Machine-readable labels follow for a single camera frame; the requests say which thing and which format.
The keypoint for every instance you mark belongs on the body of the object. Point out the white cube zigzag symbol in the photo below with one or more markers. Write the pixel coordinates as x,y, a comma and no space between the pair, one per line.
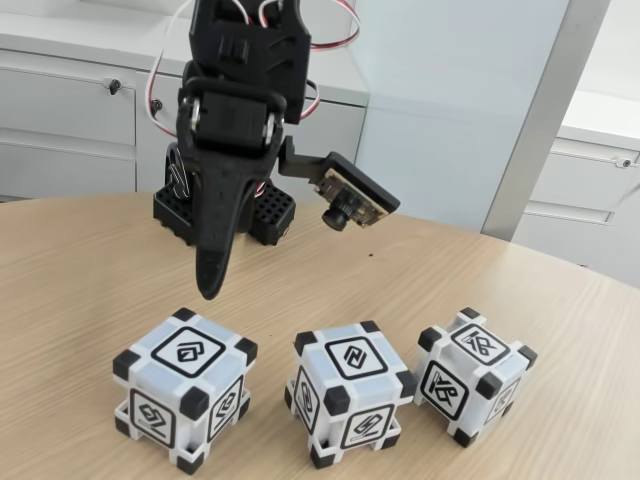
355,355

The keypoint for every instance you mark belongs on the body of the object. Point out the white cube crossed-lines symbol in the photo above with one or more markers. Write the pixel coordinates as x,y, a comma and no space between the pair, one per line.
480,340

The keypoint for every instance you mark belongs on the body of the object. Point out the black cabinet lock key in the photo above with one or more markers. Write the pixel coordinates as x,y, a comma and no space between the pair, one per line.
157,105
114,86

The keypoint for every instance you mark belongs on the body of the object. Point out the white cube stacked-squares symbol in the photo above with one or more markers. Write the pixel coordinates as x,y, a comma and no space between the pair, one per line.
185,350

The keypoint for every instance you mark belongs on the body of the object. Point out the wide white drawer cabinet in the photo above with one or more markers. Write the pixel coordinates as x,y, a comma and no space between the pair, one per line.
65,125

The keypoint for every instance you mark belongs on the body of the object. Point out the narrow white drawer cabinet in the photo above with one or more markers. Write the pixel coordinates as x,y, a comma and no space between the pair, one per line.
575,240

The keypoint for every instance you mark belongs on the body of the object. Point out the silver cabinet lock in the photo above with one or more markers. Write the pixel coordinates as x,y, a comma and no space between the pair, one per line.
625,162

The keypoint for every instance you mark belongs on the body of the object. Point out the black camera module on bracket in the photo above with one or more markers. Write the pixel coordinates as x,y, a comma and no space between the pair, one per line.
360,185

